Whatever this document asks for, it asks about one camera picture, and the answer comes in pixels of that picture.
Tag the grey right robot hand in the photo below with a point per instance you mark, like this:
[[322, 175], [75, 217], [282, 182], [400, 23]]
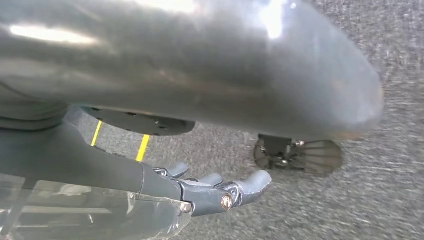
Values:
[[165, 66]]

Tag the black perforated foot plate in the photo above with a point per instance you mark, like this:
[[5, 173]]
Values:
[[139, 124]]

